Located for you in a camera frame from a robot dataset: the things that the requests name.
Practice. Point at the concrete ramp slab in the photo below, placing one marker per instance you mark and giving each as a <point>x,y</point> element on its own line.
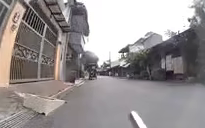
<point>41,102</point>

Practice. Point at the metal drain grate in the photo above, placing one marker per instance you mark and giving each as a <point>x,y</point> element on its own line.
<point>15,120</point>

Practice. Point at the building with metal gate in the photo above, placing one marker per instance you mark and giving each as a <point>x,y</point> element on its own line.
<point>30,43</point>

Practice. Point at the round dark tree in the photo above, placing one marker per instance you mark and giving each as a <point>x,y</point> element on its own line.
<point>89,58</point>

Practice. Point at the dark vehicle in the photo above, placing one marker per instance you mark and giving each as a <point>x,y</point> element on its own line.
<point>92,71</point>

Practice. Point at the grey concrete pavement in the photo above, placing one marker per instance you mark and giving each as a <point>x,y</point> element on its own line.
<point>13,98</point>

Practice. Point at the robot's own part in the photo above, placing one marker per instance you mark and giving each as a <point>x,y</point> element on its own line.
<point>137,120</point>

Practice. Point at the grey asphalt road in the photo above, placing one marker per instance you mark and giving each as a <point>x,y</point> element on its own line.
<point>130,100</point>

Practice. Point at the row of buildings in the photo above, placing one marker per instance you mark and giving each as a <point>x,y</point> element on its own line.
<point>163,56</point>

